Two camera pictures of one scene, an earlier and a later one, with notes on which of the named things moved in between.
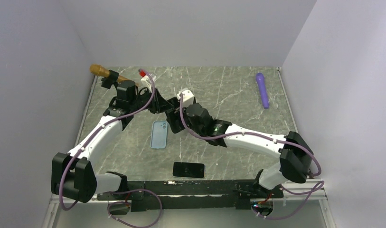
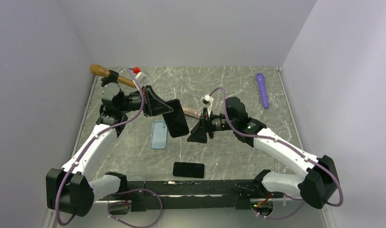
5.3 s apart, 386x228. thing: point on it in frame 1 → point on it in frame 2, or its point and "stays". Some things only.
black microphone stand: [108, 82] stays
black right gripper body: [174, 115] → [215, 123]
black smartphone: [188, 170] stays
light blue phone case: [159, 134] stays
